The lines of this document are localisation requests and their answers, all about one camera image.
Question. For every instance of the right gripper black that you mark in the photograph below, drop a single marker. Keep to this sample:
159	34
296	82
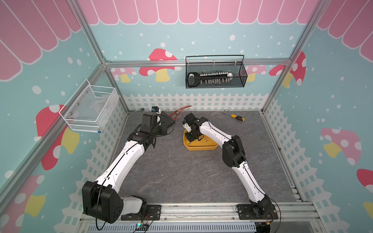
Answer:
189	139

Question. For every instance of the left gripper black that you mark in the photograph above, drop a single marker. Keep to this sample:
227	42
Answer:
164	130

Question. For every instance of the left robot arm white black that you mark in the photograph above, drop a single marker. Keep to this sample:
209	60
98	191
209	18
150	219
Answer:
101	198

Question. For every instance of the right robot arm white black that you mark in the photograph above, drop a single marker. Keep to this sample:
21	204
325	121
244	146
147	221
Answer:
233	155

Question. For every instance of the black flat box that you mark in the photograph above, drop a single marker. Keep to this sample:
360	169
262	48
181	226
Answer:
165	117

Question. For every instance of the yellow plastic storage box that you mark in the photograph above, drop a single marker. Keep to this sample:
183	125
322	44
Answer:
203	144

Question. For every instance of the black socket bit holder set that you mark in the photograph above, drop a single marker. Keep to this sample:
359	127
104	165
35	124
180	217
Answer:
195	79

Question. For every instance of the yellow black screwdriver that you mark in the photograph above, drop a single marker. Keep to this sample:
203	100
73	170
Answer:
239	118

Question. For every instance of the green circuit board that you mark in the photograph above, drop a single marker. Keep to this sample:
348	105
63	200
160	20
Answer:
142	227

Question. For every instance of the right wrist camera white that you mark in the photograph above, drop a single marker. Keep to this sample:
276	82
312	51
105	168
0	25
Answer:
186	126

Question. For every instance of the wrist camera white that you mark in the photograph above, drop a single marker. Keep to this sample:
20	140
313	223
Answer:
186	126
151	118

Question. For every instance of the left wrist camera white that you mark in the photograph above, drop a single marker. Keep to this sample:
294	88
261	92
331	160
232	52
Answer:
151	118

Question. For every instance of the red handled pliers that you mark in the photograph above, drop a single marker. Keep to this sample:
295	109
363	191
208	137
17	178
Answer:
176	113

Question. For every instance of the black wire mesh basket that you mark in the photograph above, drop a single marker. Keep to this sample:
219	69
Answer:
215	71

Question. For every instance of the white wire mesh basket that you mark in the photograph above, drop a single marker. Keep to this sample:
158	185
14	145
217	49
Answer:
91	107

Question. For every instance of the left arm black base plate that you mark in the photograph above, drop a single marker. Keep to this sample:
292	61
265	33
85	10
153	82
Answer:
150	213

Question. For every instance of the aluminium front rail frame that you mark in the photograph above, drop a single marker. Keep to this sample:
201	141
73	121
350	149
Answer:
226	218

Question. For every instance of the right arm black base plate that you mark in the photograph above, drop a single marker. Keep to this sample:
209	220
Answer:
247	212

